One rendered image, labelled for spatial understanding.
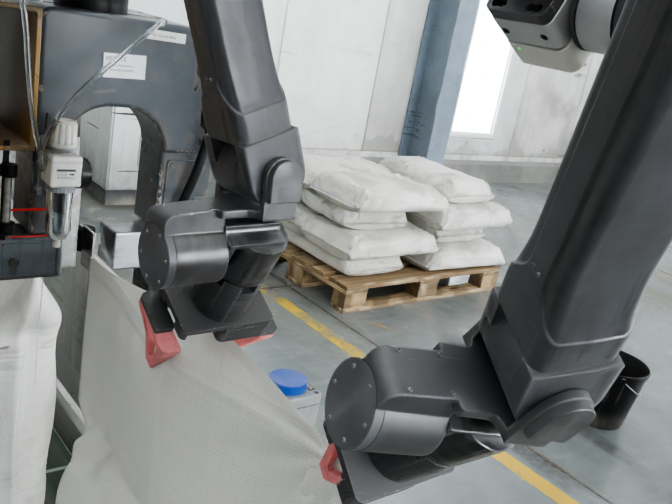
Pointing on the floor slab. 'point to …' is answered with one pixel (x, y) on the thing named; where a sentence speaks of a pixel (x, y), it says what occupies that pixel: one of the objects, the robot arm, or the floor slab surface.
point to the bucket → (621, 394)
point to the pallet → (303, 265)
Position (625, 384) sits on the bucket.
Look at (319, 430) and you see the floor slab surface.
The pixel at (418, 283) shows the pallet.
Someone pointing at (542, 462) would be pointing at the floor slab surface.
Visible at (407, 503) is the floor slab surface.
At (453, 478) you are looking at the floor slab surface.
